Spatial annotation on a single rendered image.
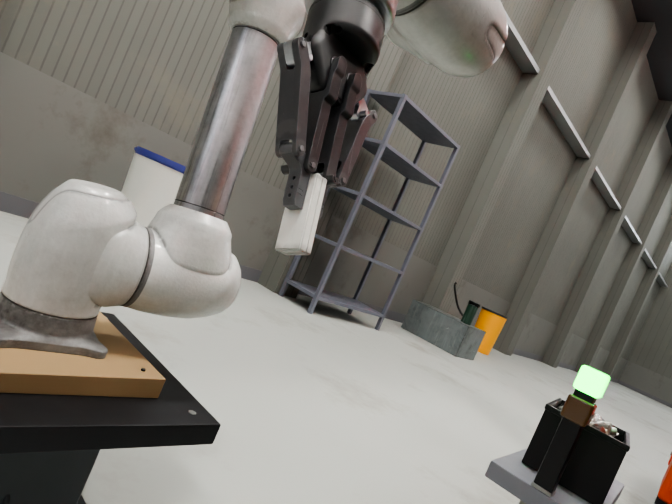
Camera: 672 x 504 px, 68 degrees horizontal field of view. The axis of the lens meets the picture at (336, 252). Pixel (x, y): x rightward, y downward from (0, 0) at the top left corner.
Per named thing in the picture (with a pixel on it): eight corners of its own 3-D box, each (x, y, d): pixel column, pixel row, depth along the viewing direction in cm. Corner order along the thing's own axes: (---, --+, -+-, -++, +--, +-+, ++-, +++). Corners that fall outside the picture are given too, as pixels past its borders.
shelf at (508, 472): (587, 545, 74) (596, 526, 74) (483, 475, 84) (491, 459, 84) (619, 497, 108) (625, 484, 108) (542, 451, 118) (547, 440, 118)
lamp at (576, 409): (584, 429, 77) (595, 405, 77) (558, 415, 79) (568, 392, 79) (588, 427, 80) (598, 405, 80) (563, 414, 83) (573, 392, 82)
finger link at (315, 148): (349, 63, 45) (340, 53, 44) (321, 174, 42) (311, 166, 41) (316, 72, 48) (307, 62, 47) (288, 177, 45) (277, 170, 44)
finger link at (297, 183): (315, 155, 44) (293, 139, 41) (303, 209, 42) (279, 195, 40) (302, 157, 44) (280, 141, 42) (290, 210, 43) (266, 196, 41)
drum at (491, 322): (471, 346, 789) (488, 308, 788) (494, 357, 763) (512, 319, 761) (460, 343, 758) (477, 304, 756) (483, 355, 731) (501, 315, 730)
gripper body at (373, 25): (341, 54, 54) (323, 131, 51) (290, -1, 47) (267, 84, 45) (402, 36, 49) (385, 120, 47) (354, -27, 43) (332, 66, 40)
